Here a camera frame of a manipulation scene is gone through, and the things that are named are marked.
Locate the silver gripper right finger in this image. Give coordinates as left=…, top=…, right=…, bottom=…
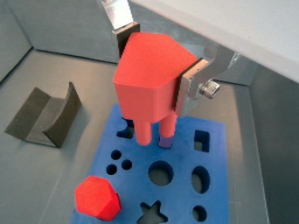
left=175, top=41, right=239, bottom=116

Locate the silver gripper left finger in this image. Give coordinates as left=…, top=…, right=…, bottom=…
left=98, top=0, right=141, bottom=58

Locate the red three prong object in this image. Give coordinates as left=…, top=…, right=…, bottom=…
left=114, top=32, right=197, bottom=145

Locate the black curved fixture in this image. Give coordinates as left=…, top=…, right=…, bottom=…
left=4, top=83, right=82, bottom=148

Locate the blue shape sorter block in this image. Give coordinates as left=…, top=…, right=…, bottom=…
left=70, top=106, right=230, bottom=224

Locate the red hexagonal peg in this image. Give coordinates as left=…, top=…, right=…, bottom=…
left=75, top=176, right=122, bottom=221

